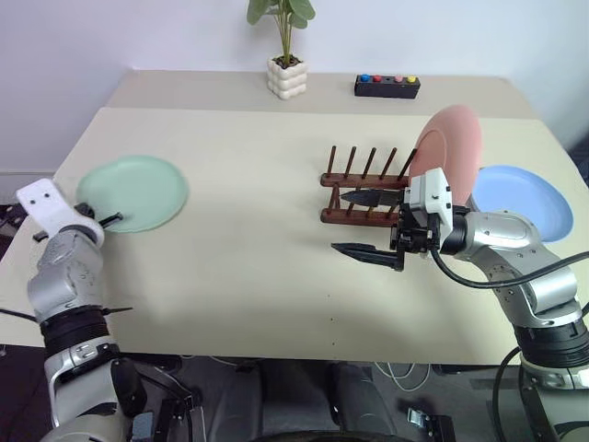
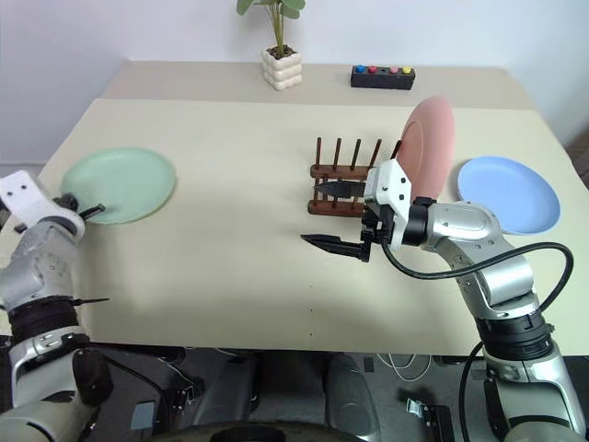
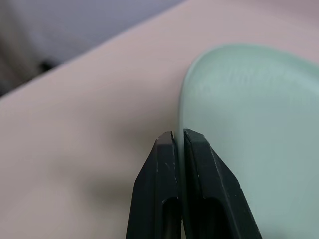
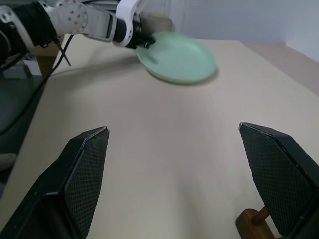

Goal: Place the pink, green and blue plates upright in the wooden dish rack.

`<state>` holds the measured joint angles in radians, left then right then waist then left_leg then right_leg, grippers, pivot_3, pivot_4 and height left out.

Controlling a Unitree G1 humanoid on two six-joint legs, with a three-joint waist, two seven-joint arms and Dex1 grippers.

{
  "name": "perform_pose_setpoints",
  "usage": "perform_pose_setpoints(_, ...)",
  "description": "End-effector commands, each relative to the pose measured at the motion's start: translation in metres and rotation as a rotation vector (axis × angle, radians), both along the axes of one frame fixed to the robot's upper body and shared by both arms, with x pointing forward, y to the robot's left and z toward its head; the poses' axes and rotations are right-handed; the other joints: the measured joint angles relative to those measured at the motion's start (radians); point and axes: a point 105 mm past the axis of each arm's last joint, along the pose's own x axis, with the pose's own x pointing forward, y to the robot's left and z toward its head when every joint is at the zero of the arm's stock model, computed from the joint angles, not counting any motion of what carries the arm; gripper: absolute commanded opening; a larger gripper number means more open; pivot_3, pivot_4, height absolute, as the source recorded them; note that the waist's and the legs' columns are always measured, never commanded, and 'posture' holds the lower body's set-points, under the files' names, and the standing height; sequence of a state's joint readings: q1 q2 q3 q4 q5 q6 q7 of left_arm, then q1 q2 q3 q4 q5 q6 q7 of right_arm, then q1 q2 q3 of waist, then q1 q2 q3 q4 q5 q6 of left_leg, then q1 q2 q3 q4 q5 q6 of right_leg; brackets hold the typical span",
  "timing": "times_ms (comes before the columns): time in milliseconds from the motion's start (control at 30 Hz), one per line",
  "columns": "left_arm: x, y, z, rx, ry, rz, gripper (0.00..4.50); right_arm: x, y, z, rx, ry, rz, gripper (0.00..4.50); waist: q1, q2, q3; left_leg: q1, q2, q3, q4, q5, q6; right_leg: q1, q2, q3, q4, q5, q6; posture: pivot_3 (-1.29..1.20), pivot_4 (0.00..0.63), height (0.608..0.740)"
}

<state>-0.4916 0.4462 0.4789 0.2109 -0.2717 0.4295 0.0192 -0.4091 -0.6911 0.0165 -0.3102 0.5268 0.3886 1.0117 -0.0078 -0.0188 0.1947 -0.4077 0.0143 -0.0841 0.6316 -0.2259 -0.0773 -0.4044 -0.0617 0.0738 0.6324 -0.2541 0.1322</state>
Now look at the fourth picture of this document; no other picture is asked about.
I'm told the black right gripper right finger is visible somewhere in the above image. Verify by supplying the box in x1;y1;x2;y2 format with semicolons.
238;121;319;237

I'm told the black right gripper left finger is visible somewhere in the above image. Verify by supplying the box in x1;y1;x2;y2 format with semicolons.
0;126;111;239

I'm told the light green plate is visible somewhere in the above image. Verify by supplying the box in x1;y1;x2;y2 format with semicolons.
136;31;218;85

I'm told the wooden dish rack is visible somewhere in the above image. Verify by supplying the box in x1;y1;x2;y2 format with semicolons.
235;206;281;239

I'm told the beige cardboard box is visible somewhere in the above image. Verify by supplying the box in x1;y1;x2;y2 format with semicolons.
140;13;176;34

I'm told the brown wooden cabinet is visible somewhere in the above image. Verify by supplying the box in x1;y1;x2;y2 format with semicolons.
34;46;64;82

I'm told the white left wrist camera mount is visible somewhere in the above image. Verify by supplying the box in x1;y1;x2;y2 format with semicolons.
112;0;145;48

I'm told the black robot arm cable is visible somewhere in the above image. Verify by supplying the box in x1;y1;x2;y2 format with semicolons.
0;23;75;136

